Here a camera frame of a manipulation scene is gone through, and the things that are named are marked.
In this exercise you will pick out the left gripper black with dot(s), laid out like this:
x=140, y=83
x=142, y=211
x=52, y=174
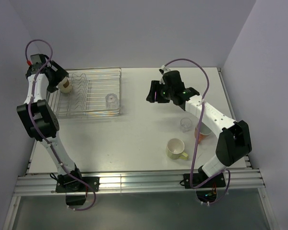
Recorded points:
x=60, y=74

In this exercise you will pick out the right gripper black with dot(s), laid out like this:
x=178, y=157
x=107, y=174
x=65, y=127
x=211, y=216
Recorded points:
x=155, y=87

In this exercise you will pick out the large clear glass cup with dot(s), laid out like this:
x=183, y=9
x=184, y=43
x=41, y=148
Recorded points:
x=112, y=101

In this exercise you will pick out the pale yellow ceramic mug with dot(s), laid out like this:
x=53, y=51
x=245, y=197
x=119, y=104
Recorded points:
x=175, y=149

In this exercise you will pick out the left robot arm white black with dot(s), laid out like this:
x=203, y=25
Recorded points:
x=46, y=76

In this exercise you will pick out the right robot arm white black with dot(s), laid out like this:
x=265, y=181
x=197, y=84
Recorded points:
x=233, y=137

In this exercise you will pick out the small clear glass cup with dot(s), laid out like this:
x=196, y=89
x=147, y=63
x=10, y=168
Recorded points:
x=185, y=125

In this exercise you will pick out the orange ceramic mug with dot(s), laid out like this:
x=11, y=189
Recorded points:
x=204, y=132

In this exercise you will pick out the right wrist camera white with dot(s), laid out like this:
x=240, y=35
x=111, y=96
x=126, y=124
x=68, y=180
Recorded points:
x=163, y=70

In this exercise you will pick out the wire dish rack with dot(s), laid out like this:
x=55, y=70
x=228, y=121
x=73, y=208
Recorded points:
x=87, y=97

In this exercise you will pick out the aluminium rail frame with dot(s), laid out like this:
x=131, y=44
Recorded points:
x=134, y=182

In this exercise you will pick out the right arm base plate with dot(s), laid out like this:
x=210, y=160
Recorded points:
x=218, y=181

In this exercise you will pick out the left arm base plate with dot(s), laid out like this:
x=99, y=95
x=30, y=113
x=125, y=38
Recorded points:
x=86, y=183

